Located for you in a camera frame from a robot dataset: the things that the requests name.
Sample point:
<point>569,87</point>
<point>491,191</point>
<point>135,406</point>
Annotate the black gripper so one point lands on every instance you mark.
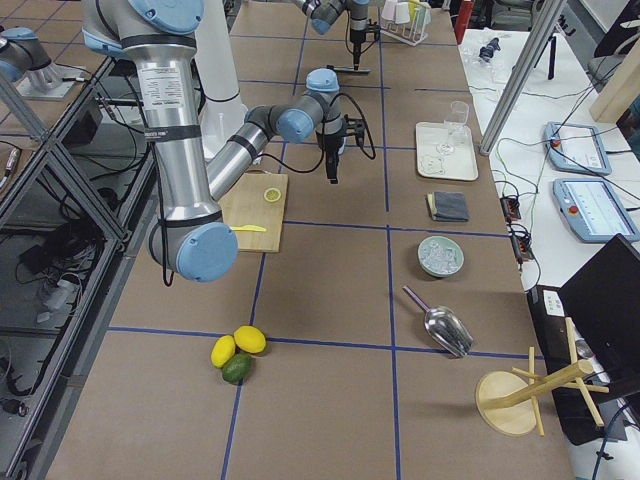
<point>356,32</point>
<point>331,145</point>

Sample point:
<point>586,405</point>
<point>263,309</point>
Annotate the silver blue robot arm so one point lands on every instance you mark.
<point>202,137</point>

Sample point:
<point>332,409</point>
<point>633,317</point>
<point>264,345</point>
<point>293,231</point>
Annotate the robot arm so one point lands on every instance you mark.
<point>324,14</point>

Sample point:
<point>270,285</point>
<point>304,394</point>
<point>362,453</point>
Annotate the light blue plastic cup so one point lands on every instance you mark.
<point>343,146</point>

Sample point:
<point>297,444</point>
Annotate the pink plastic cup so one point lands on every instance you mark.
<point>389,10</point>

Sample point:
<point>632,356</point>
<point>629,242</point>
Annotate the grey green plastic cup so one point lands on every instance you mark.
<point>402,14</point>

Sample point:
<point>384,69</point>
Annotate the lemon slice on board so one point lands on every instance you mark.
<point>272,195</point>

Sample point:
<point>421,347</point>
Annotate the yellow plastic cup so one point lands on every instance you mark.
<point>413,7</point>

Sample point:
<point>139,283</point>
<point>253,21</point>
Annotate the pale green plastic cup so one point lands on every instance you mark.
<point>423,17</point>

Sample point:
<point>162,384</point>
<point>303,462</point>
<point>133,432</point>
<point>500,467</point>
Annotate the yellow lemon right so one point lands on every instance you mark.
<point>250,339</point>

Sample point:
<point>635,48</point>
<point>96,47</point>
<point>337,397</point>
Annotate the yellow lemon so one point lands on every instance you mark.
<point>223,350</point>
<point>250,339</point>

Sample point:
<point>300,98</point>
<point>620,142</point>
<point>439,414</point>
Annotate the yellow lemon left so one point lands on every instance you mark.
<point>223,350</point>

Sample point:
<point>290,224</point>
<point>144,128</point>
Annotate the bamboo cutting board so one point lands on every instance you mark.
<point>244,204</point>

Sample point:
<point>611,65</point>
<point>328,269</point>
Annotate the yellow plastic knife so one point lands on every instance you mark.
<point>249,228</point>

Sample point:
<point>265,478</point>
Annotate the cream plastic tray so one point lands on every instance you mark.
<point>460,165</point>

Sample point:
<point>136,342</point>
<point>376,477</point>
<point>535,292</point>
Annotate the grey folded cloth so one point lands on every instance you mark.
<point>447,206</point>

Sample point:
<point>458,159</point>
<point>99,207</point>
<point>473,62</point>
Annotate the blue tool on side table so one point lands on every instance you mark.
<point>487,52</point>

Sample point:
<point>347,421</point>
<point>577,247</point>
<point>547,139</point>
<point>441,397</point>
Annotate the green bowl with ice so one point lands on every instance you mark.
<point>440,256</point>

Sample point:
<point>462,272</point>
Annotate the clear wine glass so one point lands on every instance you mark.
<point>454,122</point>

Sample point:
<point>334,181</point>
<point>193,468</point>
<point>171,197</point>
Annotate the orange black connector box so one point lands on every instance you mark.
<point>511,208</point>

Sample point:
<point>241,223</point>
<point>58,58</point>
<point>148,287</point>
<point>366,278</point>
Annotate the metal ice scoop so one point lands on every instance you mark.
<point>443,325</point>

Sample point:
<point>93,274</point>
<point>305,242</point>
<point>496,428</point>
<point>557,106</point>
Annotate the green lime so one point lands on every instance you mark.
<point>237,368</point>

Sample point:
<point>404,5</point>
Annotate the upper teach pendant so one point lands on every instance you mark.
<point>576,148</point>

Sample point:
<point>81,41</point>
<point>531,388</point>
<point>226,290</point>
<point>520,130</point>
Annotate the teach pendant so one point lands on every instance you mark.
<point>576,148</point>
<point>593,211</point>

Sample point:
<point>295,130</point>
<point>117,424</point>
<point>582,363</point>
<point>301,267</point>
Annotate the lower teach pendant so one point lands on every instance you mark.
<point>593,211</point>

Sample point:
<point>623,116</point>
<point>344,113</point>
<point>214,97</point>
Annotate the wooden mug tree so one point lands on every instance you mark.
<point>508,401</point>

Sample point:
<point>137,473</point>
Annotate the black laptop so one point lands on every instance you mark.
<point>602,299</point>

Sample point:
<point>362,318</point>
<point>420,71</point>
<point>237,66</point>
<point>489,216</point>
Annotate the white wire cup rack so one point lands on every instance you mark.
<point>403,33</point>

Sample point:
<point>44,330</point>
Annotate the aluminium frame post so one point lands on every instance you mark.
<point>542,29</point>

